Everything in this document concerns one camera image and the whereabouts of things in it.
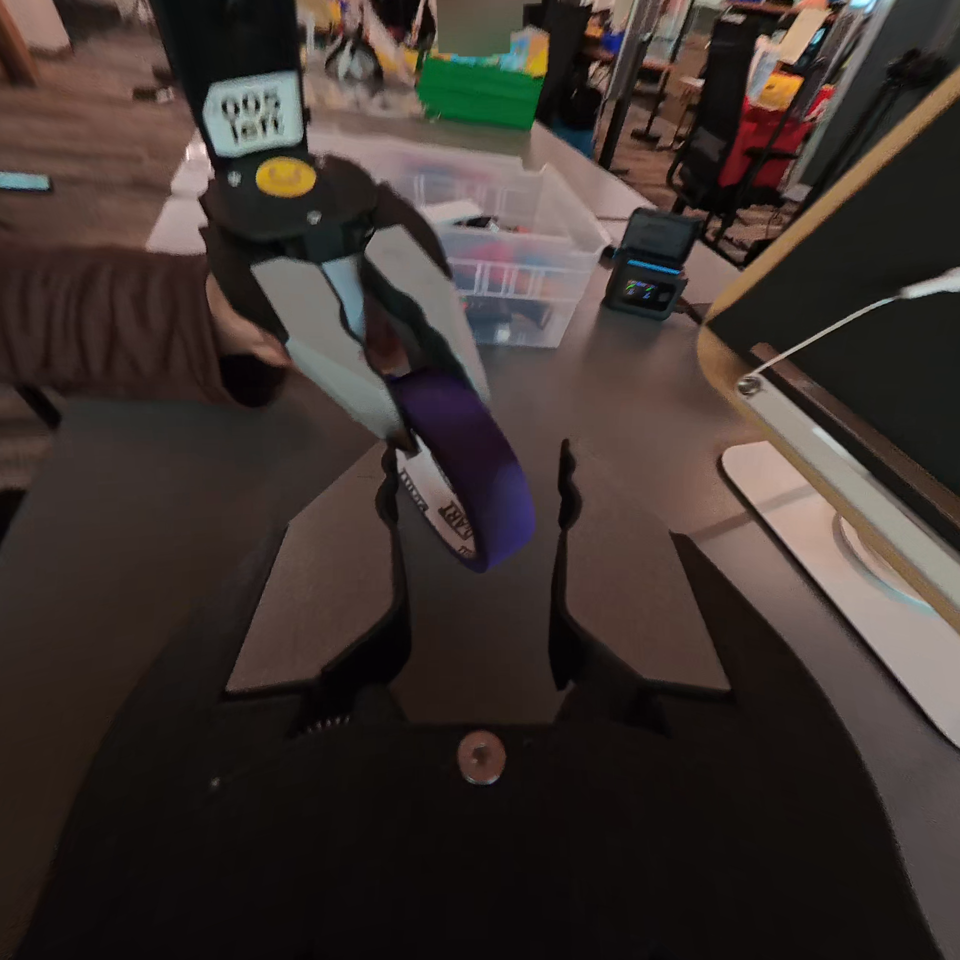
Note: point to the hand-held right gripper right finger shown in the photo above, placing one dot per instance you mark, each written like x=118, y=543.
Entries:
x=630, y=600

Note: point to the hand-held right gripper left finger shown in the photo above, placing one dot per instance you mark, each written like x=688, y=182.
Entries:
x=322, y=592

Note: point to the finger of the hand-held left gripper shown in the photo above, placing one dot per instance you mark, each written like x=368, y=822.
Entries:
x=435, y=300
x=322, y=345

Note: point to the purple tape roll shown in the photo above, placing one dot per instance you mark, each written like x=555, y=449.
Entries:
x=465, y=435

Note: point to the light blue flat object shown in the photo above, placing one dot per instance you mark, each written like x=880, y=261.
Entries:
x=26, y=182

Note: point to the person's left hand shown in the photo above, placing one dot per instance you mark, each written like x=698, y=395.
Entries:
x=244, y=330

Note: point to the clear plastic storage bin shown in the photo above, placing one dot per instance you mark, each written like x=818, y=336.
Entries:
x=525, y=225

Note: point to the white flat stand base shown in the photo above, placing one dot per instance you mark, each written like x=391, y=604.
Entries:
x=787, y=495

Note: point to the green plastic crate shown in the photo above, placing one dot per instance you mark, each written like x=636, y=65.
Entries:
x=480, y=97

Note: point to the blue bin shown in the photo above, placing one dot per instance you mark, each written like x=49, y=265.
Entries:
x=579, y=141

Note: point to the black charging case with screen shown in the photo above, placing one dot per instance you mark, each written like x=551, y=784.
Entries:
x=656, y=240

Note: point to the black office chair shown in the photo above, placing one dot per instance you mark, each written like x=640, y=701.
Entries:
x=731, y=75

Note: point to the red jacket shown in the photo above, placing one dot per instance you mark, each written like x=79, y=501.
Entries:
x=772, y=142

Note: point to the black wooden-framed book stand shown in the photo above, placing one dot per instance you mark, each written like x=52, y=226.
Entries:
x=862, y=300

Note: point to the yellow box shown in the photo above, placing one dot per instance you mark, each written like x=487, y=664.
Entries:
x=784, y=88

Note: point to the black tripod stand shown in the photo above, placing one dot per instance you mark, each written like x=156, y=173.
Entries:
x=911, y=71

